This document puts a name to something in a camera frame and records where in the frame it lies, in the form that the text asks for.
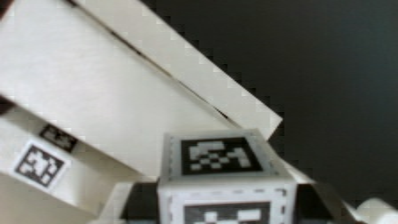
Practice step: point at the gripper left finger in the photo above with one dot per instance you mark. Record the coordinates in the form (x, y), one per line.
(132, 204)

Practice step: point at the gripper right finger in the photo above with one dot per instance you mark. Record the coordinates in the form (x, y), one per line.
(320, 208)

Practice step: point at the white chair leg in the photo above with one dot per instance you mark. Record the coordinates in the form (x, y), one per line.
(224, 184)
(41, 163)

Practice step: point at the white chair back part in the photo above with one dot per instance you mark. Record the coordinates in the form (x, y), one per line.
(80, 83)

